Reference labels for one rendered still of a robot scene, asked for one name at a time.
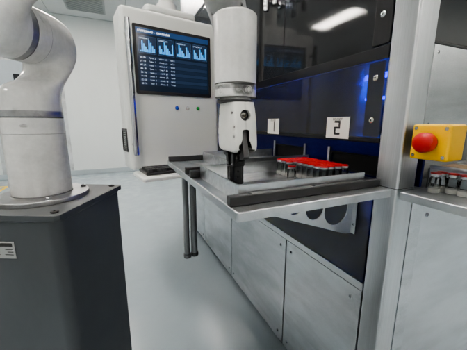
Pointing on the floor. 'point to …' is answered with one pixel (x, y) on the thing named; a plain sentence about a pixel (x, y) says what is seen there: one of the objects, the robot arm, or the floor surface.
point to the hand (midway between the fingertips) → (235, 174)
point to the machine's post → (396, 167)
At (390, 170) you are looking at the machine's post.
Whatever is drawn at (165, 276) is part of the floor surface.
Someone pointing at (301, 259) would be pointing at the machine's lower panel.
